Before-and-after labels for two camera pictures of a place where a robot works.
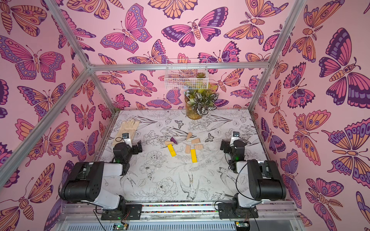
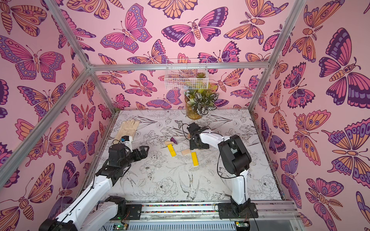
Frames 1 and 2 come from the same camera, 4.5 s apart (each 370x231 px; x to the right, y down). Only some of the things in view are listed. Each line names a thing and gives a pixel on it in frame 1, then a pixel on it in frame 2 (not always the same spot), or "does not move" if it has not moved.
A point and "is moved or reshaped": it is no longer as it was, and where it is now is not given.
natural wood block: [167, 143] does not move
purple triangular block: [172, 139] does not move
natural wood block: [187, 148] is moved or reshaped
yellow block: [193, 155] is moved or reshaped
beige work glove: [127, 126] does not move
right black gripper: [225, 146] → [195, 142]
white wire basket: [186, 74] does not move
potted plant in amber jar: [198, 101] does not move
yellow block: [172, 150] does not move
